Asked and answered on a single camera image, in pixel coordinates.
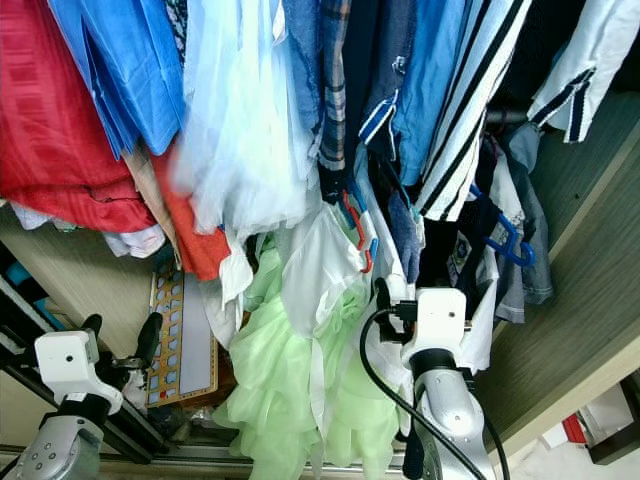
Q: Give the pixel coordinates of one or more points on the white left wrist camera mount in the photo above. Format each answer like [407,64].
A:
[70,365]

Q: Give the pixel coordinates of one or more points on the green tulle dress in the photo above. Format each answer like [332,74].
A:
[270,380]

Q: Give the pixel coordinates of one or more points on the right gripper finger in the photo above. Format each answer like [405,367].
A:
[384,295]

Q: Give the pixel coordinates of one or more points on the blue clothes hanger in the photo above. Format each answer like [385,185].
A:
[510,240]

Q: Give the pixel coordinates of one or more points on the light blue shirt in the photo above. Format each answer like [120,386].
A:
[430,90]

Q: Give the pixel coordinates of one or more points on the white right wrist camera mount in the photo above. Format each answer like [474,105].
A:
[440,320]

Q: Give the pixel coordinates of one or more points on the white satin garment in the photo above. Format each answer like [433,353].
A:
[320,270]

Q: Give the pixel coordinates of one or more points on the white tulle dress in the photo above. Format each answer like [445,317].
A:
[240,120]

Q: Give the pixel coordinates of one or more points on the dark navy hanging cloth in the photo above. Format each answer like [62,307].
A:
[413,458]

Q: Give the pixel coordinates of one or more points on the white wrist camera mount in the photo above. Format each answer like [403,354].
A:
[440,320]
[70,365]

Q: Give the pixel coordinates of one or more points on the plaid shirt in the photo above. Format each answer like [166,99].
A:
[333,90]

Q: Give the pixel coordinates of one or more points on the dark blue jacket striped cuff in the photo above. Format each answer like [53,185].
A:
[370,50]

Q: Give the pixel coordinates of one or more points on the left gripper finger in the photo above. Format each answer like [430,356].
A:
[150,340]
[92,324]

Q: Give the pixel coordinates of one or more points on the orange-red garment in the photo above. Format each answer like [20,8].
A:
[195,235]

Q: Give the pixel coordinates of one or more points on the black wardrobe door frame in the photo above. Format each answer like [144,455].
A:
[25,330]

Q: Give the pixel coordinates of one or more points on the beige garment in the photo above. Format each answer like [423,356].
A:
[150,205]

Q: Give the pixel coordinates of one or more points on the red garment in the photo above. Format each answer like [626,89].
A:
[60,100]

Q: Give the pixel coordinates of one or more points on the blue denim shirt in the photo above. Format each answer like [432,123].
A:
[305,50]

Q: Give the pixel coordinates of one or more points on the white black-striped shirt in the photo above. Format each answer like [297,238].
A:
[480,100]

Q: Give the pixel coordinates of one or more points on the white folded clothes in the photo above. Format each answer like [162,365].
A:
[140,240]

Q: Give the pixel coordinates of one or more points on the grey garment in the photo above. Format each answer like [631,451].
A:
[540,275]

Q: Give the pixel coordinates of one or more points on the black garment with patch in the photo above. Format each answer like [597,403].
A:
[440,255]

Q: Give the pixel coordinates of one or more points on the red clothes hanger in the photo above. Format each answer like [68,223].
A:
[352,215]

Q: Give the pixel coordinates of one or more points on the colourful dotted board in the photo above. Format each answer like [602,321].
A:
[195,350]

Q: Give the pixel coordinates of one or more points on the bright blue garment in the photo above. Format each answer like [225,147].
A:
[130,70]

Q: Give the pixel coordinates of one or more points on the white shirt navy trim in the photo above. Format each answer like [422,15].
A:
[590,60]

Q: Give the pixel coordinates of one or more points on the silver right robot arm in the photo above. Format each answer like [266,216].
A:
[450,410]

